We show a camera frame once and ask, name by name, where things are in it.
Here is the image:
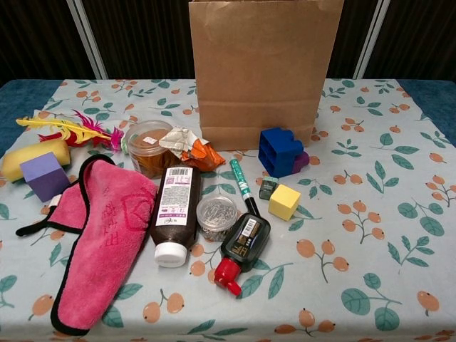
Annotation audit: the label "dark green small cube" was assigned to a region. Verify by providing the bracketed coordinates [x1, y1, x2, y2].
[259, 177, 279, 200]

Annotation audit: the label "brown paper bag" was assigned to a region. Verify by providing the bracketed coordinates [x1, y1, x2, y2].
[187, 0, 346, 151]

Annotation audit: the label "green marker pen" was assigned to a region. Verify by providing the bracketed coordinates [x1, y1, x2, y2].
[229, 157, 263, 217]

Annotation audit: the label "crumpled orange silver wrapper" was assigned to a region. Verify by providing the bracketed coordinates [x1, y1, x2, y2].
[158, 127, 226, 172]

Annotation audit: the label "clear jar of paper clips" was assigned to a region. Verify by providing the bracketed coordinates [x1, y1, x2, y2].
[195, 195, 239, 242]

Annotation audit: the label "blue building block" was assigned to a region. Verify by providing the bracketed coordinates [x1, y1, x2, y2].
[259, 128, 306, 178]

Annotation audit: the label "yellow foam cube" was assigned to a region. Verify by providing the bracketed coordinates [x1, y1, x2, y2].
[268, 184, 303, 219]

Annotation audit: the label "brown bottle white cap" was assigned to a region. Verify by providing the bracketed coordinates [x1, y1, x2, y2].
[149, 165, 203, 268]

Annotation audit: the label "black bottle red cap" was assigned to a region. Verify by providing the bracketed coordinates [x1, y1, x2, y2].
[213, 212, 271, 296]

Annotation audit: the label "small purple block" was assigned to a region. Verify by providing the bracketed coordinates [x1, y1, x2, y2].
[292, 151, 310, 175]

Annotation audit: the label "clear tub brown contents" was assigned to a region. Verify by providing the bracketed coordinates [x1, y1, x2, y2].
[124, 120, 175, 180]

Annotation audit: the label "floral tablecloth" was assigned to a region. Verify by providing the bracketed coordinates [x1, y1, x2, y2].
[0, 78, 456, 342]

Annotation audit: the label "pink towel black trim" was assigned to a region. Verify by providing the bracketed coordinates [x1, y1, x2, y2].
[16, 153, 159, 336]

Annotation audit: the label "black ribbed partition panel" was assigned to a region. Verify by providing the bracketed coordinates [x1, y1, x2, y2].
[76, 0, 197, 80]
[363, 0, 456, 81]
[326, 0, 391, 80]
[0, 0, 108, 81]

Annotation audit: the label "yellow pink feather toy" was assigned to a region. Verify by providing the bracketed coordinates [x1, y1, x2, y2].
[16, 109, 125, 152]

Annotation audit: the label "purple foam cube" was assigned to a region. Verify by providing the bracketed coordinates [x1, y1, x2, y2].
[19, 152, 71, 203]

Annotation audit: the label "yellow sponge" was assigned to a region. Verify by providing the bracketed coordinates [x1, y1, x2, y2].
[1, 140, 71, 183]

